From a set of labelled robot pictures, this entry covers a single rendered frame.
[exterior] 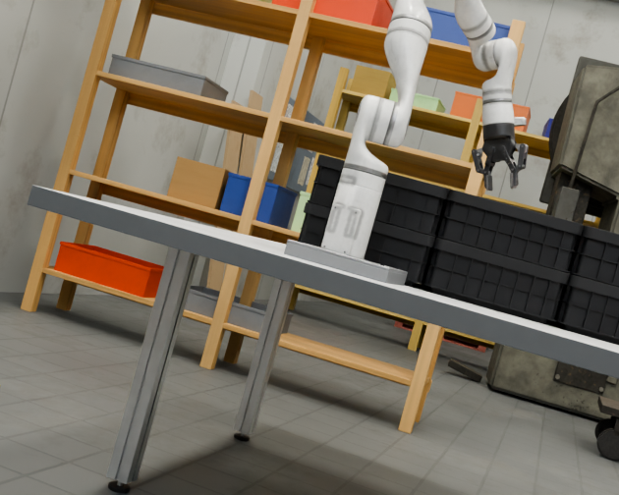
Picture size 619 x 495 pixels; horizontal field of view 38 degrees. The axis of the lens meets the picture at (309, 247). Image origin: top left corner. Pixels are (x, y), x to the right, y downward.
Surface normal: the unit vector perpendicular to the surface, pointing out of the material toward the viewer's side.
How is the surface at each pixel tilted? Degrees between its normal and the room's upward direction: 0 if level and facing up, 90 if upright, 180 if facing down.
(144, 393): 90
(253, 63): 90
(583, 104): 90
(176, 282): 90
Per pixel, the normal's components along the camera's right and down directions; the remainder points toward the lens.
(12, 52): 0.93, 0.26
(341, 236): -0.38, -0.09
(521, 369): -0.14, -0.04
